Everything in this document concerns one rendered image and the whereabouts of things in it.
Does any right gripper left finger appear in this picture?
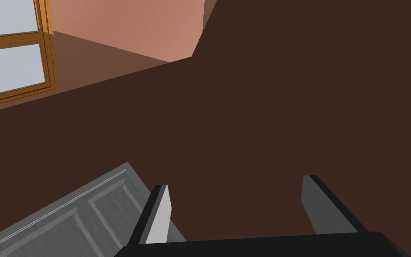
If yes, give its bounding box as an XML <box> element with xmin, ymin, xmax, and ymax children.
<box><xmin>128</xmin><ymin>184</ymin><xmax>173</xmax><ymax>246</ymax></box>

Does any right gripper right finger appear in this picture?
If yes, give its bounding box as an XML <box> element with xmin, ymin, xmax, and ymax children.
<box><xmin>301</xmin><ymin>174</ymin><xmax>369</xmax><ymax>236</ymax></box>

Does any grey panelled door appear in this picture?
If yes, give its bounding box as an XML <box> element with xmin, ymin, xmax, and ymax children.
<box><xmin>0</xmin><ymin>161</ymin><xmax>188</xmax><ymax>257</ymax></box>

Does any wooden framed window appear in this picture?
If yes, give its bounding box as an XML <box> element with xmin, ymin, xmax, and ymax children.
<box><xmin>0</xmin><ymin>0</ymin><xmax>59</xmax><ymax>111</ymax></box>

